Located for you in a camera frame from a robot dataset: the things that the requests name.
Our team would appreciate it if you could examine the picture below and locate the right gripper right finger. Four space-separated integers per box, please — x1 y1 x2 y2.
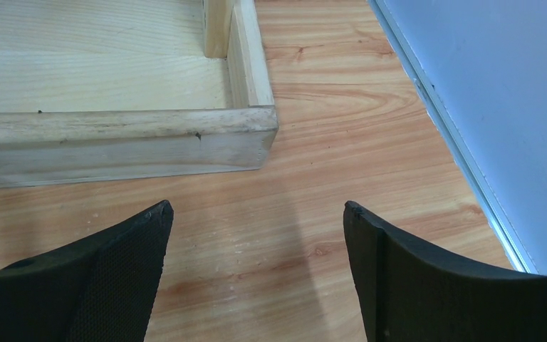
343 201 547 341

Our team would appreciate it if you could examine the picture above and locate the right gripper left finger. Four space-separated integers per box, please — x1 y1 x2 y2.
0 200 174 341

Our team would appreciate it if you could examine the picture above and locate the wooden hanger rack frame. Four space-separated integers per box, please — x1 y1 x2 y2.
0 1 278 188

